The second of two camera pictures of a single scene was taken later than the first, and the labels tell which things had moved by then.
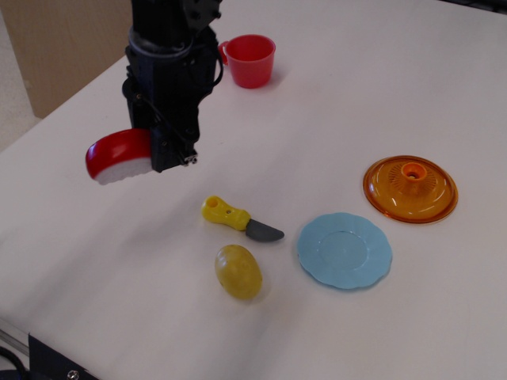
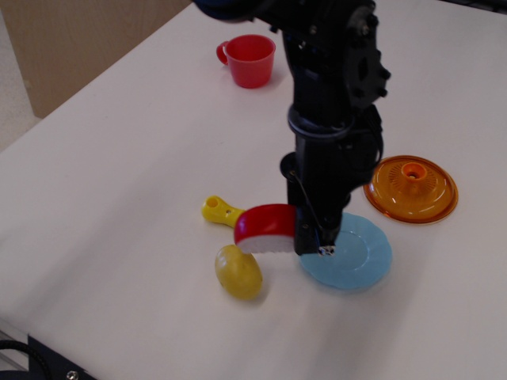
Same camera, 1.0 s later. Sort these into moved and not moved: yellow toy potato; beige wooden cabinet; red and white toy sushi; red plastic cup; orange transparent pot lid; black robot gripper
Moved: red and white toy sushi; black robot gripper
Not moved: red plastic cup; yellow toy potato; beige wooden cabinet; orange transparent pot lid
